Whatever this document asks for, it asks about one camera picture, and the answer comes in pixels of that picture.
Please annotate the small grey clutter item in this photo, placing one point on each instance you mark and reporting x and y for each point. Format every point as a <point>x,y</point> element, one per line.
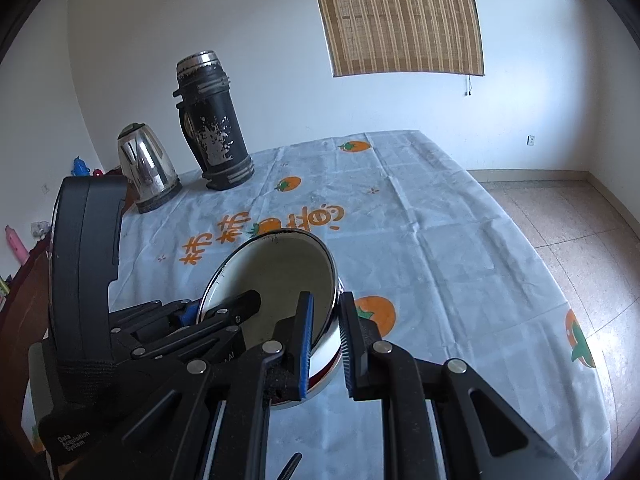
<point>40,229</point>

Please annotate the worn black thermos flask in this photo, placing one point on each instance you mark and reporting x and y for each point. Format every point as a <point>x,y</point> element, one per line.
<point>215,125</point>

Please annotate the metal enamel bowl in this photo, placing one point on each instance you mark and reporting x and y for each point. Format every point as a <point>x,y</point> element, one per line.
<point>280,280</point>

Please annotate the bamboo window blind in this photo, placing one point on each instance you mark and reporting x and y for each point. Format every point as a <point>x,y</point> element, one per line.
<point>400,15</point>

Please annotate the green and yellow object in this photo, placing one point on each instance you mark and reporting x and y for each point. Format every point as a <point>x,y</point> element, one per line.
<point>4,285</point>

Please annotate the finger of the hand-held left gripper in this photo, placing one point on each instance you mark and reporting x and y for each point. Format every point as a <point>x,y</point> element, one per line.
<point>240,305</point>
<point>187,316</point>

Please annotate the pink bottle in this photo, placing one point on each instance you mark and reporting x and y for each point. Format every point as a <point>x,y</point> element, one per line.
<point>16,244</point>

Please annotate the stainless steel electric kettle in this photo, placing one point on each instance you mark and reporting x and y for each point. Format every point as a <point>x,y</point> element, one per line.
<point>147,170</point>

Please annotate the light blue orange-print tablecloth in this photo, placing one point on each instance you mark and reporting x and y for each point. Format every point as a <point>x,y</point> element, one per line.
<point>425,260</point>

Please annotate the blue toy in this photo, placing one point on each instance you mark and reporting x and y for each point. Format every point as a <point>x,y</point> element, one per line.
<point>81,166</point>

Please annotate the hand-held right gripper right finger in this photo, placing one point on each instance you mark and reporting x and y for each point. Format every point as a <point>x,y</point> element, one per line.
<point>347,350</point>

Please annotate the brown wooden cabinet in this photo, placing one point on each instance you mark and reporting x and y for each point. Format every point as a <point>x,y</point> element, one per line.
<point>25,310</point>

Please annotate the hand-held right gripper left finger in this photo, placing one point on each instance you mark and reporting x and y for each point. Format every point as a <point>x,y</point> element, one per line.
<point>305,340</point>

